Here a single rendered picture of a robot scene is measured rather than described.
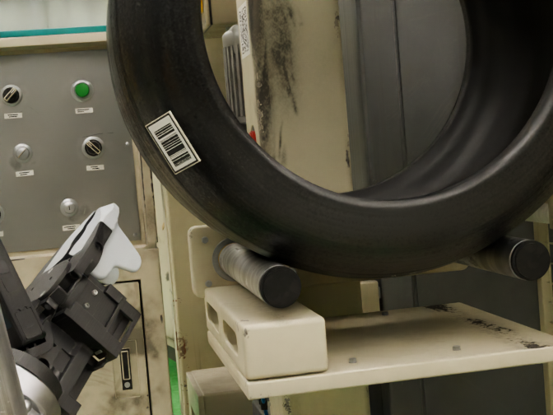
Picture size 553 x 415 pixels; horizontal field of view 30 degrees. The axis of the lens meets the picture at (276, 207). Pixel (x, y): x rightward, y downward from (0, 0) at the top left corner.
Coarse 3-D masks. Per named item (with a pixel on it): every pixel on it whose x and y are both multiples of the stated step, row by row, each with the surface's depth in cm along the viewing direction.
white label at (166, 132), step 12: (156, 120) 106; (168, 120) 106; (156, 132) 107; (168, 132) 106; (180, 132) 105; (156, 144) 108; (168, 144) 107; (180, 144) 106; (168, 156) 108; (180, 156) 107; (192, 156) 106; (180, 168) 108
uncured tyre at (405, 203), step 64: (128, 0) 106; (192, 0) 104; (512, 0) 138; (128, 64) 107; (192, 64) 105; (512, 64) 139; (128, 128) 124; (192, 128) 105; (448, 128) 139; (512, 128) 137; (192, 192) 109; (256, 192) 107; (320, 192) 107; (384, 192) 138; (448, 192) 110; (512, 192) 112; (320, 256) 111; (384, 256) 111; (448, 256) 114
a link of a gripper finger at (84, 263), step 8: (104, 224) 92; (96, 232) 90; (104, 232) 91; (88, 240) 90; (96, 240) 89; (104, 240) 91; (88, 248) 88; (96, 248) 89; (80, 256) 88; (88, 256) 88; (96, 256) 88; (72, 264) 87; (80, 264) 87; (88, 264) 87; (96, 264) 88; (72, 272) 86; (80, 272) 86; (88, 272) 88; (64, 280) 87; (72, 280) 87; (64, 288) 87
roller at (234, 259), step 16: (224, 256) 136; (240, 256) 126; (256, 256) 120; (240, 272) 121; (256, 272) 112; (272, 272) 107; (288, 272) 108; (256, 288) 110; (272, 288) 107; (288, 288) 108; (272, 304) 108; (288, 304) 108
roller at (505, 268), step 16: (496, 240) 119; (512, 240) 115; (528, 240) 113; (480, 256) 122; (496, 256) 117; (512, 256) 113; (528, 256) 112; (544, 256) 113; (496, 272) 119; (512, 272) 113; (528, 272) 112; (544, 272) 113
